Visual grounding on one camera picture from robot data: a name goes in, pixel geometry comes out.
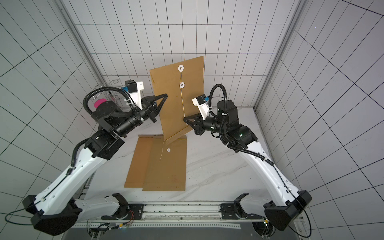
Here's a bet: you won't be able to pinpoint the brown kraft file bags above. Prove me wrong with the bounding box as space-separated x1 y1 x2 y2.
150 56 204 145

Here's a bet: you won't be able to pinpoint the brown kraft file bag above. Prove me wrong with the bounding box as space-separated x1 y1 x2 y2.
124 135 154 188
143 136 188 192

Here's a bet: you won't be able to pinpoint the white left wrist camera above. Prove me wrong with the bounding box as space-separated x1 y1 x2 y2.
121 80 144 110

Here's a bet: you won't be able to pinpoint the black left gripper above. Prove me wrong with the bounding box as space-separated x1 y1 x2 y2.
116 93 170 136

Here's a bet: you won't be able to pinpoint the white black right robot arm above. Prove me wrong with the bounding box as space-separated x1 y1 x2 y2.
184 84 312 231

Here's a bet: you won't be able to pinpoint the silver wire glass rack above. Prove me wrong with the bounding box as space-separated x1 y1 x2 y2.
91 80 129 103

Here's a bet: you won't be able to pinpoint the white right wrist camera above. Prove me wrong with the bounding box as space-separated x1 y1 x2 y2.
192 94 210 120

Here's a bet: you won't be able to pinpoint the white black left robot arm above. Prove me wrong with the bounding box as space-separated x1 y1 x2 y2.
23 87 168 236

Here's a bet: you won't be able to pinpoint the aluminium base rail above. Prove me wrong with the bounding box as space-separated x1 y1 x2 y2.
59 200 304 230

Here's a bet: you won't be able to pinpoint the pink plastic wine glass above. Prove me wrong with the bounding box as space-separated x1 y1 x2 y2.
94 99 107 109

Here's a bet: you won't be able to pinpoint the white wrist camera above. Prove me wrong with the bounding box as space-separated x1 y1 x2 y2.
192 94 210 120
121 80 144 110

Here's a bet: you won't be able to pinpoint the bag white string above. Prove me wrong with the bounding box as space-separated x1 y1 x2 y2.
158 139 172 163
177 64 188 119

